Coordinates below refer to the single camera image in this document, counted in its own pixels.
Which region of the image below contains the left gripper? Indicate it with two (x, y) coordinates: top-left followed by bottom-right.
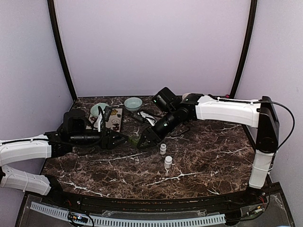
(71, 126), (128, 150)

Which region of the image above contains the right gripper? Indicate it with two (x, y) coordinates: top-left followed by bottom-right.
(137, 109), (180, 149)

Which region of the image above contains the white pill bottle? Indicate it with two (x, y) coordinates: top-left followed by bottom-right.
(160, 143), (167, 155)
(164, 156), (172, 169)

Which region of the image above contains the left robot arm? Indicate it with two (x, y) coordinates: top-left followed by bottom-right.
(0, 109), (128, 206)

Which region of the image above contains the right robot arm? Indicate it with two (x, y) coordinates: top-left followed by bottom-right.
(136, 87), (291, 205)

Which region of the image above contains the square floral ceramic plate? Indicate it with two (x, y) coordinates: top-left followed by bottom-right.
(89, 107), (123, 132)

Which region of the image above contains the right teal ceramic bowl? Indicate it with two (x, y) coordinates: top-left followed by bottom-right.
(124, 97), (143, 112)

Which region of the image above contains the teal ceramic bowl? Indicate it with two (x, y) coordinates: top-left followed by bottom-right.
(90, 103), (109, 118)
(124, 97), (143, 112)

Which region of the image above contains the left teal ceramic bowl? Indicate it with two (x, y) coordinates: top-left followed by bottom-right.
(90, 103), (109, 118)

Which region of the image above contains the cream coral-print mug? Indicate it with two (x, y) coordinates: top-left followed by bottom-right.
(182, 93), (189, 99)

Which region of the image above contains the small green circuit board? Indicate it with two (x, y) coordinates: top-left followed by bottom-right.
(68, 212), (89, 224)

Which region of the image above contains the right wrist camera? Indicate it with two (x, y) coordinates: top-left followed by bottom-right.
(131, 111), (157, 126)

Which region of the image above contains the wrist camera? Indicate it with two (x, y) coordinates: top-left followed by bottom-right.
(97, 106), (112, 132)
(131, 111), (157, 126)

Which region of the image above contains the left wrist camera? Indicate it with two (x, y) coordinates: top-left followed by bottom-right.
(97, 106), (112, 132)

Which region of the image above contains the black front table rail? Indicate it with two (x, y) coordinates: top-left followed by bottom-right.
(42, 172), (268, 212)

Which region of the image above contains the white slotted cable duct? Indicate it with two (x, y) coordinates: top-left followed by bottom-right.
(29, 202), (226, 227)

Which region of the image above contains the left black frame post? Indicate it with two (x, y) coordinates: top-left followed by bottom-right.
(47, 0), (78, 102)

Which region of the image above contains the black frame post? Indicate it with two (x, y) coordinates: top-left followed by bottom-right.
(47, 0), (78, 102)
(230, 0), (258, 98)

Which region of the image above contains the right black frame post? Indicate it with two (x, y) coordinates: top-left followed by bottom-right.
(230, 0), (258, 98)

